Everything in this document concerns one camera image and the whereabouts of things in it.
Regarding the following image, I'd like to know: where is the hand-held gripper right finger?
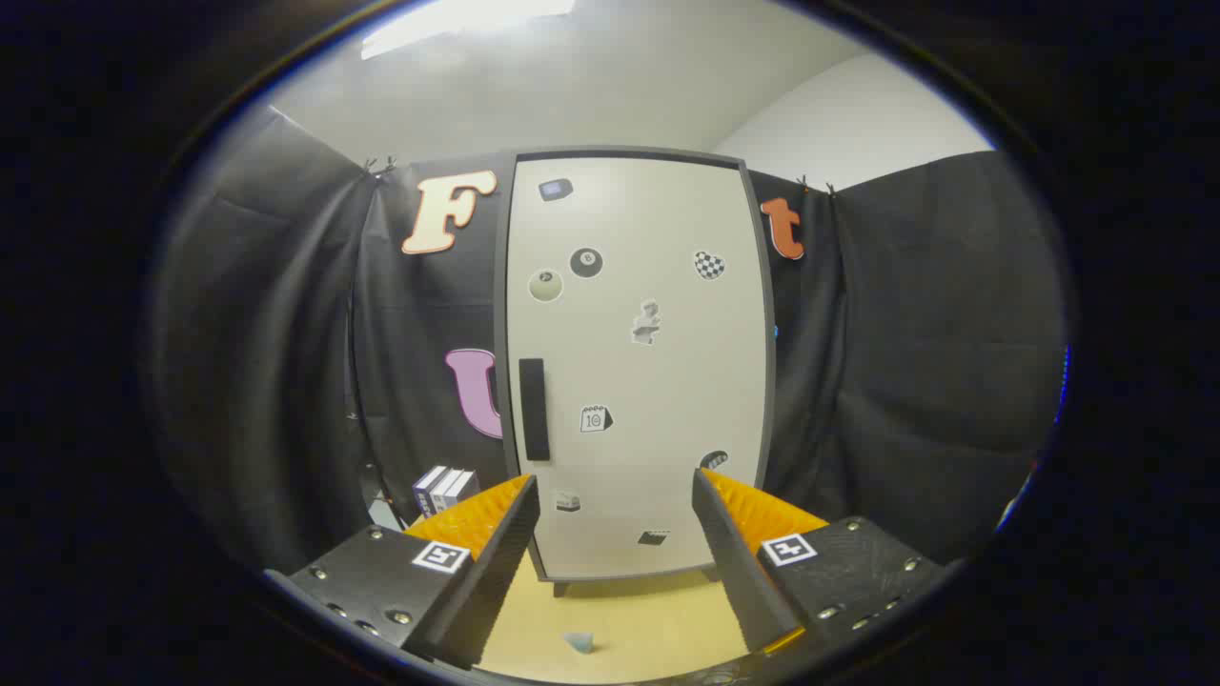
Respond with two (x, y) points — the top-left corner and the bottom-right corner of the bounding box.
(691, 467), (946, 656)

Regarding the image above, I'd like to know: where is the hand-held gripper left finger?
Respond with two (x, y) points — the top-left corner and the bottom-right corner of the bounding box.
(284, 474), (541, 671)

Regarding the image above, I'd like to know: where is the black door handle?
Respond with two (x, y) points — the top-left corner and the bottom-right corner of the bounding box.
(518, 358), (552, 463)

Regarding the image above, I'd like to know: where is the black backdrop cloth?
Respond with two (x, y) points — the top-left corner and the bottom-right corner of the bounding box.
(143, 100), (1068, 582)

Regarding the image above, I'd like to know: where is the white cabinet with dark frame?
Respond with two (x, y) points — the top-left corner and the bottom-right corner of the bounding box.
(493, 145), (778, 598)

